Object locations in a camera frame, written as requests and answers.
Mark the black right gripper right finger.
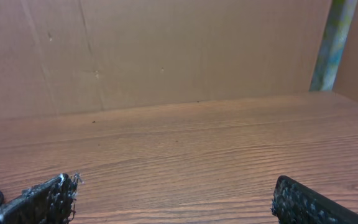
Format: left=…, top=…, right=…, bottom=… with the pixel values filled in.
left=271, top=175, right=358, bottom=224

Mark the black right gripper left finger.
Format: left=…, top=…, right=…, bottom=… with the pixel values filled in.
left=0, top=173, right=81, bottom=224

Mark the green blue painted post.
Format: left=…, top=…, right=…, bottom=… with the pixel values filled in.
left=310, top=0, right=357, bottom=91

